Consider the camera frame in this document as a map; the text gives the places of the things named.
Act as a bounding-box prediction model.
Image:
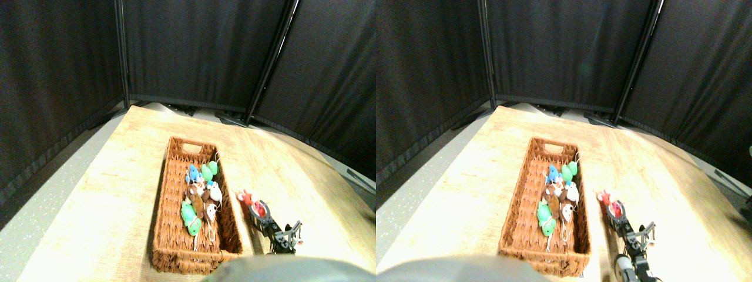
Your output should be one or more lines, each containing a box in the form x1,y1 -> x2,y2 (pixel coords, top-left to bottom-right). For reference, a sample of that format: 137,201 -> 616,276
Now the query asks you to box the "red plush toy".
596,189 -> 622,216
237,189 -> 263,216

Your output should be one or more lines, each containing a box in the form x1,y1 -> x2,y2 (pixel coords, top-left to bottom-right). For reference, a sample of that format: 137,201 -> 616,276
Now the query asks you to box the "brown plush toy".
185,187 -> 206,220
543,187 -> 563,220

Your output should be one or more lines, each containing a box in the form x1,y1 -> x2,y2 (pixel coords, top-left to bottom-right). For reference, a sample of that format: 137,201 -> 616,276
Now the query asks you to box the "green plush toy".
202,154 -> 220,182
561,154 -> 580,182
537,202 -> 560,237
180,202 -> 203,237

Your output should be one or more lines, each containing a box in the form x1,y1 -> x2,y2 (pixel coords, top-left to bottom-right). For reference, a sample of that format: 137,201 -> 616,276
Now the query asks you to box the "brown wicker basket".
498,136 -> 593,278
152,136 -> 244,276

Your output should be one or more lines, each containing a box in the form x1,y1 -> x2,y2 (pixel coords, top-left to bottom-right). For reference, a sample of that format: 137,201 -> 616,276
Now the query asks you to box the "curtain stand foot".
159,104 -> 198,116
582,111 -> 619,127
214,111 -> 251,127
713,169 -> 752,198
529,104 -> 566,116
345,169 -> 376,196

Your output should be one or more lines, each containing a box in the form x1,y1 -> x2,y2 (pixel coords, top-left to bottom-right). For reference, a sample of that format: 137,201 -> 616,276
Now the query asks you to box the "curtain stand pole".
477,0 -> 498,110
244,0 -> 301,122
613,0 -> 665,122
114,0 -> 131,110

